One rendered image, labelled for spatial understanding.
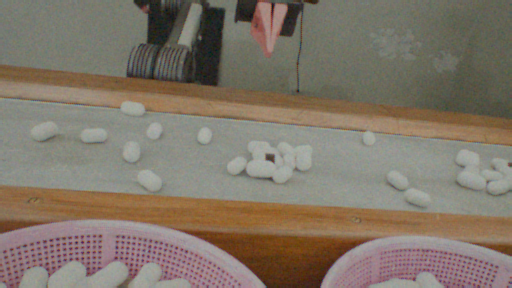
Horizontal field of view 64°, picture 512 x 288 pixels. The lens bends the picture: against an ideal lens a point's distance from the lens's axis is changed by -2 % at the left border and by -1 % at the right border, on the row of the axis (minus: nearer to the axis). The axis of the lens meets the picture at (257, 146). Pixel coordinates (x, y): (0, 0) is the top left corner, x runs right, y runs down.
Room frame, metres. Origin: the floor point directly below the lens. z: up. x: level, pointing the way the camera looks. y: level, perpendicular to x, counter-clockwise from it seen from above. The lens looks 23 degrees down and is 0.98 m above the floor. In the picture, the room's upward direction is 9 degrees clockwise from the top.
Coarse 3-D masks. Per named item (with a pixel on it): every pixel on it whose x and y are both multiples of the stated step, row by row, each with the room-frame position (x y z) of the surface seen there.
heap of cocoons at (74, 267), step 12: (72, 264) 0.26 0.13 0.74; (108, 264) 0.26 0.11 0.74; (120, 264) 0.26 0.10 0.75; (156, 264) 0.28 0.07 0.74; (24, 276) 0.24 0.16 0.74; (36, 276) 0.24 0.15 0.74; (48, 276) 0.25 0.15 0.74; (60, 276) 0.24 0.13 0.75; (72, 276) 0.25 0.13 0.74; (84, 276) 0.26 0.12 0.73; (96, 276) 0.25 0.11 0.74; (108, 276) 0.25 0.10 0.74; (120, 276) 0.26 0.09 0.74; (144, 276) 0.26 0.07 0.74; (156, 276) 0.27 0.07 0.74
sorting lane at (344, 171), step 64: (0, 128) 0.49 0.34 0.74; (64, 128) 0.52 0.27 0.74; (128, 128) 0.56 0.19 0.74; (192, 128) 0.60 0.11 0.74; (256, 128) 0.64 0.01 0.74; (320, 128) 0.69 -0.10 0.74; (128, 192) 0.38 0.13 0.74; (192, 192) 0.41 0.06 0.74; (256, 192) 0.43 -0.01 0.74; (320, 192) 0.45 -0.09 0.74; (384, 192) 0.48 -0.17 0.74; (448, 192) 0.51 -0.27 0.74
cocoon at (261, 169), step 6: (252, 162) 0.47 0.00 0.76; (258, 162) 0.47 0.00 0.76; (264, 162) 0.47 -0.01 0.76; (270, 162) 0.47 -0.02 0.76; (246, 168) 0.47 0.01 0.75; (252, 168) 0.46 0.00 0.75; (258, 168) 0.46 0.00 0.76; (264, 168) 0.46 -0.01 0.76; (270, 168) 0.46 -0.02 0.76; (252, 174) 0.46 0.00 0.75; (258, 174) 0.46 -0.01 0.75; (264, 174) 0.46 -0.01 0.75; (270, 174) 0.46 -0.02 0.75
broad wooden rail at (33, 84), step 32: (0, 64) 0.70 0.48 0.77; (0, 96) 0.60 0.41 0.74; (32, 96) 0.61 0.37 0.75; (64, 96) 0.62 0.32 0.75; (96, 96) 0.64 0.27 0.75; (128, 96) 0.65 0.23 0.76; (160, 96) 0.66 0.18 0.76; (192, 96) 0.68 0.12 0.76; (224, 96) 0.71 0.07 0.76; (256, 96) 0.74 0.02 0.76; (288, 96) 0.78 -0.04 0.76; (352, 128) 0.71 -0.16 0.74; (384, 128) 0.72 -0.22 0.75; (416, 128) 0.74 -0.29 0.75; (448, 128) 0.76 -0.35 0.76; (480, 128) 0.77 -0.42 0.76
